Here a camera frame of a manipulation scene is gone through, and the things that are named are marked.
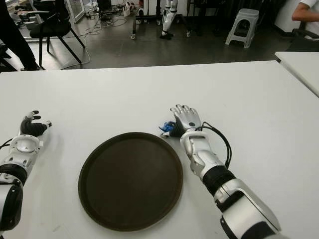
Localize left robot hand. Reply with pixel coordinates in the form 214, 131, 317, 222
19, 110, 52, 137

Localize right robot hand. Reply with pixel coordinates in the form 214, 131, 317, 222
159, 104, 202, 138

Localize blue Oreo cookie pack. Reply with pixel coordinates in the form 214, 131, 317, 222
159, 121, 175, 132

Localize round dark brown tray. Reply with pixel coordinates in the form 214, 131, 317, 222
78, 131, 184, 226

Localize standing person black trousers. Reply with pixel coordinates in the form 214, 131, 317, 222
0, 0, 41, 71

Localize white humanoid robot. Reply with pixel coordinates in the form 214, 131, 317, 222
159, 0, 179, 39

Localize black chair with armrests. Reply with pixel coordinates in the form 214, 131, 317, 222
29, 0, 85, 64

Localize grey plastic stool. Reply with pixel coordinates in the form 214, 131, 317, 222
225, 8, 259, 48

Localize white glass door cabinet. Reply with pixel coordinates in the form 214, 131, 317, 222
66, 0, 87, 23

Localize white side table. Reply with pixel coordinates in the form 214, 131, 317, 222
274, 51, 319, 98

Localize black seat of person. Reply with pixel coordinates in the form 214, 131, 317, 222
290, 21, 319, 52

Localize seated person white shirt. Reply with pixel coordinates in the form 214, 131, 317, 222
292, 0, 319, 22

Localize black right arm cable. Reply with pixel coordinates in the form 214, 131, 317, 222
196, 121, 232, 167

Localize black chair frame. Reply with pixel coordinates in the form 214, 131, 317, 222
0, 46, 18, 72

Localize black wheeled frame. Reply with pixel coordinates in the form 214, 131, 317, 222
129, 0, 192, 40

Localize tangled floor cables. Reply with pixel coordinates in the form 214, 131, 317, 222
84, 13, 128, 35

